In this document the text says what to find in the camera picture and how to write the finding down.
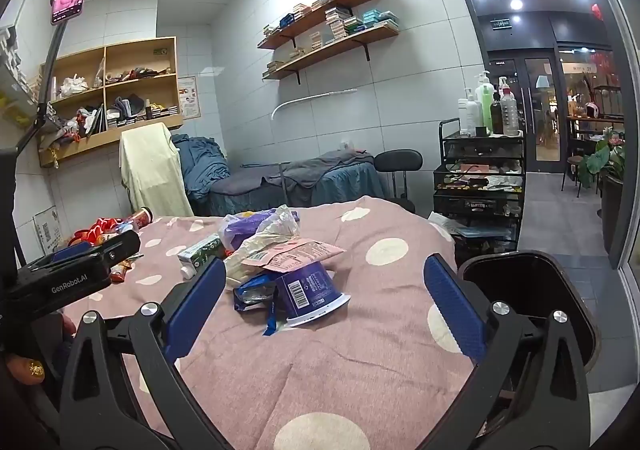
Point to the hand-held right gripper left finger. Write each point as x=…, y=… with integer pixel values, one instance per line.
x=197, y=310

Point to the blue bedding pile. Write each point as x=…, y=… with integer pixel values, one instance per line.
x=200, y=165

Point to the green white milk carton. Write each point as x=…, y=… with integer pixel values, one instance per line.
x=200, y=252

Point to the white helmet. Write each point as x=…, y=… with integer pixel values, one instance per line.
x=591, y=109

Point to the white cardboard box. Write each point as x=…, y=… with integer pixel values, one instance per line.
x=47, y=230

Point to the red hanging ornament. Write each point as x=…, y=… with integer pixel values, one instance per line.
x=598, y=11

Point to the green bottle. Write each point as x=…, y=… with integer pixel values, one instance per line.
x=484, y=105

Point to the potted green plant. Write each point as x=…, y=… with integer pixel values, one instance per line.
x=607, y=165

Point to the pile of snack packets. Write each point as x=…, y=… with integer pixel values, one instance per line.
x=95, y=235

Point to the wall poster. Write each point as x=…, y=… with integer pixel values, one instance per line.
x=189, y=98

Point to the black metal cart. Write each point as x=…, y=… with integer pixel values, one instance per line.
x=480, y=205

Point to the black chair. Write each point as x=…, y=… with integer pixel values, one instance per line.
x=397, y=160

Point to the wooden wall shelf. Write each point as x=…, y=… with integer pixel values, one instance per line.
x=340, y=48
x=325, y=13

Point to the pink polka dot blanket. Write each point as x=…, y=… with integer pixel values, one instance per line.
x=350, y=380

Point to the clear plastic bottle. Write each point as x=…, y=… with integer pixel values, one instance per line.
x=510, y=115

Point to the wooden cubby shelf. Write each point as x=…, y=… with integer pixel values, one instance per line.
x=170, y=120

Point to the white pump bottle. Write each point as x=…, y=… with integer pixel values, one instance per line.
x=467, y=115

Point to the row of small boxes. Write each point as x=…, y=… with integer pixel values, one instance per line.
x=140, y=116

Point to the cream cloth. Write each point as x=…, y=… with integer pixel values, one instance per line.
x=150, y=170

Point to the grey blanket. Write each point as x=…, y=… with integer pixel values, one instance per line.
x=300, y=173

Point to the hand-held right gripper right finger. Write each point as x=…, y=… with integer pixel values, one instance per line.
x=452, y=305

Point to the purple plastic bag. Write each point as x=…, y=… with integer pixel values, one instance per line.
x=245, y=225

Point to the pink packet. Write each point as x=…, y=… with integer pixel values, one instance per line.
x=295, y=252

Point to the blue snack wrapper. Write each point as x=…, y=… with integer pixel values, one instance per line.
x=252, y=292

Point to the white plastic bag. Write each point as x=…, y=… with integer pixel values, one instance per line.
x=75, y=85

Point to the red chip can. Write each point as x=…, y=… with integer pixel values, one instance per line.
x=140, y=217

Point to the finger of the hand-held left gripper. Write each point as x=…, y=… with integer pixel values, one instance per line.
x=70, y=254

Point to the dark brown bottle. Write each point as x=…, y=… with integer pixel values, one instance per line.
x=496, y=118

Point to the black phone stand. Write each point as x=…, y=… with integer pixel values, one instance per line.
x=50, y=65

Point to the clear plastic bag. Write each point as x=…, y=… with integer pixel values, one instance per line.
x=280, y=230

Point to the person's left hand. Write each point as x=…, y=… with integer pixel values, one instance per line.
x=22, y=369

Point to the massage bed with teal skirt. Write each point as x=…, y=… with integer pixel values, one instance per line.
x=350, y=187

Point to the blue paper cup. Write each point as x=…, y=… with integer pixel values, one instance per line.
x=305, y=290

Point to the pile of mixed clothes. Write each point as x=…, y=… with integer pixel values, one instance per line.
x=135, y=73

